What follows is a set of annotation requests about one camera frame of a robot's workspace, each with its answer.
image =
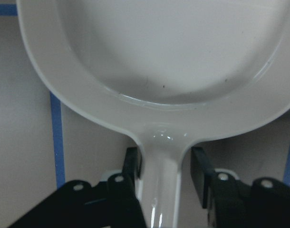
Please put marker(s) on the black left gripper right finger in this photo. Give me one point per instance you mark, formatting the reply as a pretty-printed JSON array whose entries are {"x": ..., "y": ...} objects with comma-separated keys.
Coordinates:
[{"x": 230, "y": 203}]

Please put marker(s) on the beige plastic dustpan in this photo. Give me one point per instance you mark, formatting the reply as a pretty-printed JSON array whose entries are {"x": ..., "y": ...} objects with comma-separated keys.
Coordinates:
[{"x": 167, "y": 73}]

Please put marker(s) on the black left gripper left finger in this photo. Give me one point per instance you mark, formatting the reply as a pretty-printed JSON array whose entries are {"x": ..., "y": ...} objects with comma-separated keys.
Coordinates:
[{"x": 112, "y": 203}]

